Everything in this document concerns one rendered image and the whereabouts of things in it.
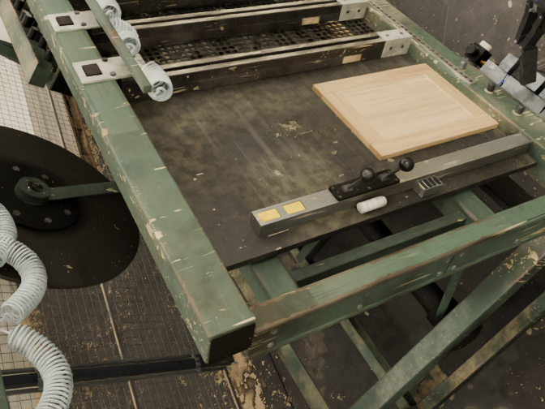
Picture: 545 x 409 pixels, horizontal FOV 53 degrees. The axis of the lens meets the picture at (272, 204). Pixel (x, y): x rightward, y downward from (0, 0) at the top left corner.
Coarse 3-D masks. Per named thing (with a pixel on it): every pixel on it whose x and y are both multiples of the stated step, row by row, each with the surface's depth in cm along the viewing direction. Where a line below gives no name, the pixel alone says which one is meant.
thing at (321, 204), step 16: (480, 144) 163; (496, 144) 164; (512, 144) 166; (528, 144) 168; (432, 160) 154; (448, 160) 155; (464, 160) 156; (480, 160) 159; (496, 160) 165; (400, 176) 147; (416, 176) 148; (448, 176) 157; (320, 192) 138; (368, 192) 141; (384, 192) 145; (272, 208) 132; (320, 208) 134; (336, 208) 138; (256, 224) 129; (272, 224) 129; (288, 224) 132
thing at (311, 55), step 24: (120, 24) 144; (288, 48) 180; (312, 48) 184; (336, 48) 185; (360, 48) 190; (384, 48) 196; (408, 48) 203; (120, 72) 150; (168, 72) 160; (192, 72) 162; (216, 72) 167; (240, 72) 171; (264, 72) 176; (288, 72) 181; (144, 96) 160
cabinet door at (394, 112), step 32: (320, 96) 175; (352, 96) 176; (384, 96) 179; (416, 96) 182; (448, 96) 184; (352, 128) 164; (384, 128) 166; (416, 128) 168; (448, 128) 170; (480, 128) 173
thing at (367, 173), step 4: (368, 168) 129; (364, 172) 128; (368, 172) 128; (372, 172) 128; (360, 176) 129; (364, 176) 128; (368, 176) 128; (372, 176) 128; (356, 180) 134; (360, 180) 132; (364, 180) 129; (368, 180) 128; (372, 180) 129; (348, 184) 139; (352, 184) 135; (356, 184) 134; (344, 188) 138; (348, 188) 138; (352, 188) 138
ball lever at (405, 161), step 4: (400, 160) 135; (404, 160) 134; (408, 160) 133; (412, 160) 134; (400, 164) 134; (404, 164) 133; (408, 164) 133; (412, 164) 133; (396, 168) 138; (400, 168) 135; (404, 168) 134; (408, 168) 133; (412, 168) 134; (392, 172) 140; (396, 172) 139; (380, 176) 143; (384, 176) 143; (388, 176) 142; (384, 180) 143
